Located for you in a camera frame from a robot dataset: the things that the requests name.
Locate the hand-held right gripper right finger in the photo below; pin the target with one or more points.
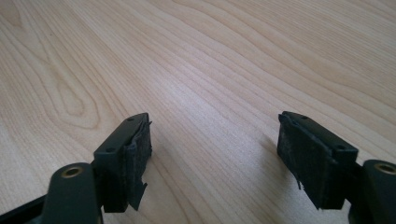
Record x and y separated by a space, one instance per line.
314 161

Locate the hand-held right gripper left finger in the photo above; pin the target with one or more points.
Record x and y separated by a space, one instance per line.
120 165

